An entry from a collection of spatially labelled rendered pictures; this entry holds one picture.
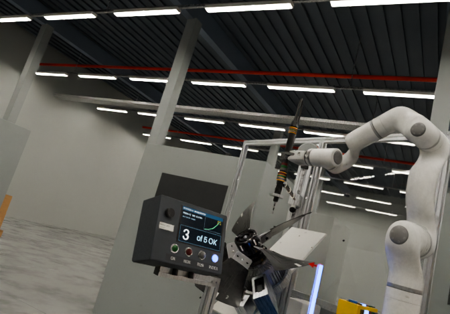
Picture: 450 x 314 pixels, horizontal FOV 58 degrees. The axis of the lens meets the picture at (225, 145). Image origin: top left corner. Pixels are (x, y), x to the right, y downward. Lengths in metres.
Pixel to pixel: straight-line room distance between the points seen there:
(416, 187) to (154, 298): 3.38
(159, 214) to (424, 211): 0.97
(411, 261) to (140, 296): 3.48
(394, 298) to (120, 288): 3.63
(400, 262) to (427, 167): 0.37
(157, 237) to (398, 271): 0.86
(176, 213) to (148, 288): 3.39
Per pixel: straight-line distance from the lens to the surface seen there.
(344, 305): 1.97
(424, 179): 1.66
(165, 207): 1.22
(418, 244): 1.57
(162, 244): 1.20
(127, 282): 4.78
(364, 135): 1.82
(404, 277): 1.61
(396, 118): 1.78
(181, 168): 4.62
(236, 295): 1.91
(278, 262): 1.84
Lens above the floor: 1.17
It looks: 13 degrees up
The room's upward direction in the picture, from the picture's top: 16 degrees clockwise
